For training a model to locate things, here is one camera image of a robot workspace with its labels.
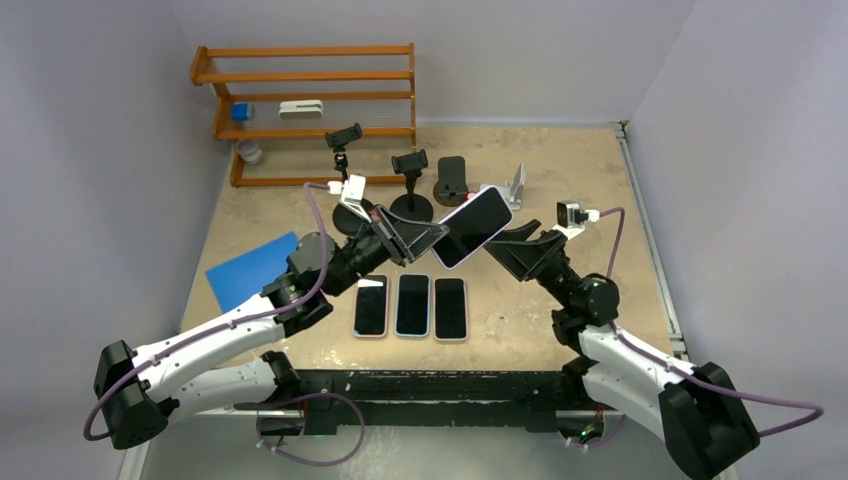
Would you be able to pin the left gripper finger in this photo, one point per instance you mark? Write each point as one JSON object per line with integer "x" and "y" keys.
{"x": 387, "y": 219}
{"x": 420, "y": 237}

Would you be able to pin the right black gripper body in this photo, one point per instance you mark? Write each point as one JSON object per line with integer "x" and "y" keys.
{"x": 551, "y": 262}

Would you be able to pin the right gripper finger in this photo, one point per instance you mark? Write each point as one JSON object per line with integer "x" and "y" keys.
{"x": 518, "y": 258}
{"x": 521, "y": 233}

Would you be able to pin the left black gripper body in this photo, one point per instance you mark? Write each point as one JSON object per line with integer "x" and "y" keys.
{"x": 381, "y": 229}

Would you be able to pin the black round-base phone stand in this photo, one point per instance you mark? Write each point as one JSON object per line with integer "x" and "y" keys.
{"x": 411, "y": 205}

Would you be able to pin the white folding phone stand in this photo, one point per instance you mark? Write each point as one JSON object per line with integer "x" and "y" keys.
{"x": 511, "y": 191}

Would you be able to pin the black tall phone stand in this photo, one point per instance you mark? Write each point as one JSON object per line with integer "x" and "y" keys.
{"x": 345, "y": 223}

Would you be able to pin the black phone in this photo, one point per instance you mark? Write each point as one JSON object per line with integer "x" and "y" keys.
{"x": 471, "y": 226}

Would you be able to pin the pink case phone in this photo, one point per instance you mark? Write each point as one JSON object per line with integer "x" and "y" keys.
{"x": 371, "y": 306}

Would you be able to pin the dark round phone stand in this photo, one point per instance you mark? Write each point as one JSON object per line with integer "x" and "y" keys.
{"x": 451, "y": 187}

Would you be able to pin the blue case phone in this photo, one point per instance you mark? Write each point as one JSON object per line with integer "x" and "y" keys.
{"x": 412, "y": 310}

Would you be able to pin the white case phone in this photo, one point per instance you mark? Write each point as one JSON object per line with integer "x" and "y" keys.
{"x": 451, "y": 322}

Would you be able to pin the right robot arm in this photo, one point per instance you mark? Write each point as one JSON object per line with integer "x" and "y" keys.
{"x": 694, "y": 410}

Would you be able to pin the wooden shelf rack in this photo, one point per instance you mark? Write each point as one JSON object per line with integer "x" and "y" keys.
{"x": 370, "y": 85}

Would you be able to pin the blue flat sheet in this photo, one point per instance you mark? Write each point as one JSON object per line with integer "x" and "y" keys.
{"x": 234, "y": 281}

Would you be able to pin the white clip object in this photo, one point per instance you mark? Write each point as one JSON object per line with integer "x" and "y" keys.
{"x": 301, "y": 109}

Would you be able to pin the blue white small object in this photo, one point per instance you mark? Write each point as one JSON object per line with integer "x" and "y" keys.
{"x": 241, "y": 112}

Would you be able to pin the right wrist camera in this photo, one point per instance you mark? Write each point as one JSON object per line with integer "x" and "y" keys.
{"x": 572, "y": 218}

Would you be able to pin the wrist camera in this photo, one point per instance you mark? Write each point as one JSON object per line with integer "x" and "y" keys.
{"x": 572, "y": 218}
{"x": 351, "y": 194}

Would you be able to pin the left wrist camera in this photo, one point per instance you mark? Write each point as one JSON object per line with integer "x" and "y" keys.
{"x": 351, "y": 194}

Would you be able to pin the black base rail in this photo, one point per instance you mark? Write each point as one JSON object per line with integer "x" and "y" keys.
{"x": 535, "y": 401}

